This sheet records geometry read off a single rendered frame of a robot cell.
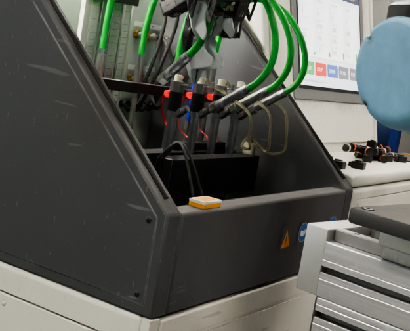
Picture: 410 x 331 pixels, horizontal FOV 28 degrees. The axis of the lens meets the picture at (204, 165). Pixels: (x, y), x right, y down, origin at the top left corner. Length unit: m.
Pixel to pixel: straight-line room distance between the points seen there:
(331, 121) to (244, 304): 0.86
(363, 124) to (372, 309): 1.42
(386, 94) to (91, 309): 0.63
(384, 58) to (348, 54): 1.45
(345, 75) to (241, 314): 1.01
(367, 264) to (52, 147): 0.55
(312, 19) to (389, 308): 1.22
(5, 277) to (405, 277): 0.69
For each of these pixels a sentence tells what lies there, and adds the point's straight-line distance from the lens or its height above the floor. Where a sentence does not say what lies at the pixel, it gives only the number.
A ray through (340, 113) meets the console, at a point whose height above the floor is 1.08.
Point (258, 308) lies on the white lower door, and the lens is 1.53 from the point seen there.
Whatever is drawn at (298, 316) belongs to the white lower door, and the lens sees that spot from 1.71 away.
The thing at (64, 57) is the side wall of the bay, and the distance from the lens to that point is 1.32.
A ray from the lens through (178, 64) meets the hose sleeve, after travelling 1.45.
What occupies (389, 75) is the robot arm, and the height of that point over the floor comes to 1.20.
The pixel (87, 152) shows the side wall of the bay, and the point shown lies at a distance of 1.28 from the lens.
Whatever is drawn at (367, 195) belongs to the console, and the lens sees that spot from 1.89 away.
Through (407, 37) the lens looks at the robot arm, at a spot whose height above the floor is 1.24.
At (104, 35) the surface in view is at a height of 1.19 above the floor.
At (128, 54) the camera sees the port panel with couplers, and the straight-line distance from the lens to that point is 1.92.
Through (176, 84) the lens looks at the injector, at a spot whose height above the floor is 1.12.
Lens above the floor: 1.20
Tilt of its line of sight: 8 degrees down
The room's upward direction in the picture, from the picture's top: 9 degrees clockwise
